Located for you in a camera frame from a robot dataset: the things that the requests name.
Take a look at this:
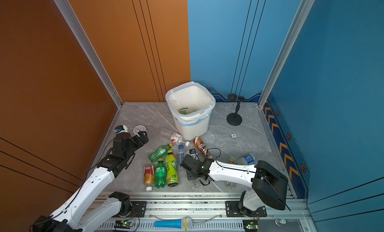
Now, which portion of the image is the green bottle lying diagonal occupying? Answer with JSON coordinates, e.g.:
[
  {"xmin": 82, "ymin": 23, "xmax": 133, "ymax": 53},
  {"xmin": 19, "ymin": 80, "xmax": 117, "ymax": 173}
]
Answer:
[{"xmin": 148, "ymin": 143, "xmax": 173, "ymax": 163}]

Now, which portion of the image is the black desk microphone stand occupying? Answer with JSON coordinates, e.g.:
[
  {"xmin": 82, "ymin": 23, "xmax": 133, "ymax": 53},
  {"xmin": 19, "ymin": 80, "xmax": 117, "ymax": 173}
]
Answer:
[{"xmin": 227, "ymin": 93, "xmax": 245, "ymax": 126}]

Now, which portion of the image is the aluminium frame post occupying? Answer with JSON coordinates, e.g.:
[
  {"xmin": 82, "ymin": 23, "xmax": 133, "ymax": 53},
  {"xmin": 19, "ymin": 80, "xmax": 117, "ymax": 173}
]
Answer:
[
  {"xmin": 258, "ymin": 0, "xmax": 315, "ymax": 108},
  {"xmin": 53, "ymin": 0, "xmax": 123, "ymax": 109}
]

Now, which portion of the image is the right green circuit board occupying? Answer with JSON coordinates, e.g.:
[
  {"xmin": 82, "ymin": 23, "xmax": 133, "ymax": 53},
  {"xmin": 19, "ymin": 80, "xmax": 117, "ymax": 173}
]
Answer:
[{"xmin": 242, "ymin": 220, "xmax": 259, "ymax": 232}]

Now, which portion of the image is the clear crushed red-white bottle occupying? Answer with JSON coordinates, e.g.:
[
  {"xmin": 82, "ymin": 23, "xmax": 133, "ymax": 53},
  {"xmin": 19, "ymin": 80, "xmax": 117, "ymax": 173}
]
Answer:
[{"xmin": 160, "ymin": 128, "xmax": 191, "ymax": 147}]

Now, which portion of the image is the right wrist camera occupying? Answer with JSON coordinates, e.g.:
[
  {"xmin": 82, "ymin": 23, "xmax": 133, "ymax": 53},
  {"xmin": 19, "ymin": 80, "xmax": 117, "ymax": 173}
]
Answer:
[{"xmin": 189, "ymin": 148, "xmax": 199, "ymax": 160}]

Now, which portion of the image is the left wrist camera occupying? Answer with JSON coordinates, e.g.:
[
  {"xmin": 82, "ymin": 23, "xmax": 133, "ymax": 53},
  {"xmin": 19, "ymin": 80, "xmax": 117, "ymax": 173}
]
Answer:
[{"xmin": 115, "ymin": 125, "xmax": 129, "ymax": 134}]

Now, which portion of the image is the aluminium frame post left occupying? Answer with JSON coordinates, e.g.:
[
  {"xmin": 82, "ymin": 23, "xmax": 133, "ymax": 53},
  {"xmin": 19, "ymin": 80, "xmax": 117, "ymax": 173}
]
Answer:
[{"xmin": 53, "ymin": 0, "xmax": 123, "ymax": 109}]

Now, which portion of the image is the green sprite bottle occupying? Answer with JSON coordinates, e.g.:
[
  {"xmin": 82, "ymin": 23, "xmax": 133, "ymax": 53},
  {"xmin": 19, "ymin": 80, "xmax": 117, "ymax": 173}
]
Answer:
[{"xmin": 155, "ymin": 158, "xmax": 167, "ymax": 189}]

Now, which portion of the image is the yellow-green tea bottle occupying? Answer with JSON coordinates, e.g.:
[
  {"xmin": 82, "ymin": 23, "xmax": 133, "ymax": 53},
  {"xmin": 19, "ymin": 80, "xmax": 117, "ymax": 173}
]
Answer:
[{"xmin": 166, "ymin": 150, "xmax": 179, "ymax": 187}]

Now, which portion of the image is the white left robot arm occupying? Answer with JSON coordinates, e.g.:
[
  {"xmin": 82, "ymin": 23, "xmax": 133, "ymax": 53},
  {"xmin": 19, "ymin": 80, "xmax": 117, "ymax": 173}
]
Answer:
[{"xmin": 30, "ymin": 131, "xmax": 149, "ymax": 232}]

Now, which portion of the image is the brown coffee bottle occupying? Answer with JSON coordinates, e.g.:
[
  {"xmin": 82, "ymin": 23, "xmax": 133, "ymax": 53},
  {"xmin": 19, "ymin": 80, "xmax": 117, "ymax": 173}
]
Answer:
[{"xmin": 193, "ymin": 137, "xmax": 213, "ymax": 159}]

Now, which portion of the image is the white alarm clock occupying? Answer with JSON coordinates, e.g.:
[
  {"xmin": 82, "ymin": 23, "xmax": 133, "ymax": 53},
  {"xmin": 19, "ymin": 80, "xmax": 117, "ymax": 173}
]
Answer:
[{"xmin": 133, "ymin": 125, "xmax": 147, "ymax": 135}]

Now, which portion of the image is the silver knob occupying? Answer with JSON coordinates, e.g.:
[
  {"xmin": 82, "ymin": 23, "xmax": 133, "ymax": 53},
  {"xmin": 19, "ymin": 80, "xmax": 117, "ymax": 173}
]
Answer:
[{"xmin": 275, "ymin": 219, "xmax": 287, "ymax": 227}]

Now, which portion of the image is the green circuit board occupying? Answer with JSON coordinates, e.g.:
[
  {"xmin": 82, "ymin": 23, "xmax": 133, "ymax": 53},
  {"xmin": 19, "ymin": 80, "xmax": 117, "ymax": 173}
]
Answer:
[
  {"xmin": 113, "ymin": 220, "xmax": 135, "ymax": 231},
  {"xmin": 242, "ymin": 220, "xmax": 259, "ymax": 232}
]

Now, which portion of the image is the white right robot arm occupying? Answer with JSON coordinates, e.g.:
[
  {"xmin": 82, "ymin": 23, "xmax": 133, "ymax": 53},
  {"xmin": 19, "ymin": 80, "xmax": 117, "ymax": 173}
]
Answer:
[{"xmin": 165, "ymin": 147, "xmax": 288, "ymax": 216}]

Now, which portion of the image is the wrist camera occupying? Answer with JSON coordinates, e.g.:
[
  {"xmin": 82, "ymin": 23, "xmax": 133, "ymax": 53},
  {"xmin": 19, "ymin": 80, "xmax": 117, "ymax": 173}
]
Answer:
[
  {"xmin": 115, "ymin": 125, "xmax": 129, "ymax": 134},
  {"xmin": 189, "ymin": 148, "xmax": 199, "ymax": 160}
]

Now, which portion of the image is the crushed blue-label bottle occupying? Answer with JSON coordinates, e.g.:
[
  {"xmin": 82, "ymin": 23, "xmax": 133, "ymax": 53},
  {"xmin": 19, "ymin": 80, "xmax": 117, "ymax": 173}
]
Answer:
[{"xmin": 237, "ymin": 154, "xmax": 258, "ymax": 165}]

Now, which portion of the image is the orange-red label bottle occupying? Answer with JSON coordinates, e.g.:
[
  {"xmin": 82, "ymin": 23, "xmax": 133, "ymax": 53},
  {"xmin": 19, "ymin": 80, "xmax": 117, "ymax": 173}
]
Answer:
[{"xmin": 144, "ymin": 165, "xmax": 155, "ymax": 192}]

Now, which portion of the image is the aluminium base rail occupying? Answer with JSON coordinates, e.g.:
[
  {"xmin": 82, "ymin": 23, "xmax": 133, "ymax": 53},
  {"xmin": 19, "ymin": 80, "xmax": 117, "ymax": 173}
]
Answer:
[{"xmin": 53, "ymin": 191, "xmax": 319, "ymax": 232}]

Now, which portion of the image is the aluminium frame post right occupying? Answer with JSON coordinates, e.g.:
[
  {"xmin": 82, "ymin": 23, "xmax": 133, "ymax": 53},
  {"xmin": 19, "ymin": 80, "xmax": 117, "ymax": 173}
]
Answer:
[{"xmin": 258, "ymin": 0, "xmax": 315, "ymax": 108}]

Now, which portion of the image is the blue microphone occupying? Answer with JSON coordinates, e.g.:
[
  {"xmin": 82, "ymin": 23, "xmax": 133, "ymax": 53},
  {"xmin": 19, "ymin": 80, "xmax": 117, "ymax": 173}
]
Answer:
[{"xmin": 154, "ymin": 217, "xmax": 193, "ymax": 231}]

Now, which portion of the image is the small blue-cap water bottle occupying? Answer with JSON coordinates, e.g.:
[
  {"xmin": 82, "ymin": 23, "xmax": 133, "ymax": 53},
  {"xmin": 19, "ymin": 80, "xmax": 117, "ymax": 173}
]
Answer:
[{"xmin": 177, "ymin": 144, "xmax": 185, "ymax": 170}]

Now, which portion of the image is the left green circuit board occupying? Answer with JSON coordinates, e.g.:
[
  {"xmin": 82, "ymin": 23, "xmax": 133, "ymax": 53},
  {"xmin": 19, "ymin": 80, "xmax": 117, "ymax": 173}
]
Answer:
[{"xmin": 113, "ymin": 220, "xmax": 135, "ymax": 231}]

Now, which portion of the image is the white plastic waste bin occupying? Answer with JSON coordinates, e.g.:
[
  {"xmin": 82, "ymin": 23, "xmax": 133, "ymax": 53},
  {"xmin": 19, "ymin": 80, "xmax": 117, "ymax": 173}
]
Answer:
[{"xmin": 166, "ymin": 81, "xmax": 216, "ymax": 140}]

